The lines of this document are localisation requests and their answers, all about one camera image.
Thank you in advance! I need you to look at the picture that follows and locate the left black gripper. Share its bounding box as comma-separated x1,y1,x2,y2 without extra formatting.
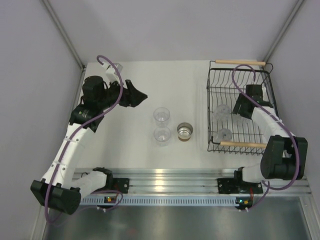
97,78,147,111

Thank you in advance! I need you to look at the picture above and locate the black wire dish rack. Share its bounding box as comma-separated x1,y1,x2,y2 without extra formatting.
206,61,278,155

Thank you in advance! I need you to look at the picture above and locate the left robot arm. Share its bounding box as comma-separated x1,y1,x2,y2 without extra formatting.
30,75,148,215

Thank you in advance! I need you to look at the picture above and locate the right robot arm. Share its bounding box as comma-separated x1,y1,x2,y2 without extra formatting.
232,84,308,193

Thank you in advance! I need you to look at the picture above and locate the clear plastic cup bottom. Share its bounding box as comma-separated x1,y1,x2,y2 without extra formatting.
153,126,172,147

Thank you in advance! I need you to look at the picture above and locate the steel cup cork base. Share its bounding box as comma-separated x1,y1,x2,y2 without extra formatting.
176,122,194,142

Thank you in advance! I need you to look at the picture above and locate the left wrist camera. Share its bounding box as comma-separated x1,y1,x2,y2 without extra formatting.
102,62,123,83

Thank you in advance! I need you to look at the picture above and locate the aluminium mounting rail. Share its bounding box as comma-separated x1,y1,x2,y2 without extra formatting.
41,168,312,196

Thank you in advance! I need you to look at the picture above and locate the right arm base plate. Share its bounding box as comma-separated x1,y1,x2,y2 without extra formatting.
217,178,249,195

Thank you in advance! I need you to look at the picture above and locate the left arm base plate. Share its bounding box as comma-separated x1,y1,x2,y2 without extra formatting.
93,177,130,194

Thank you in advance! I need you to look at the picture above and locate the slotted grey cable duct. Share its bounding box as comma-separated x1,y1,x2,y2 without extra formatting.
80,195,252,207

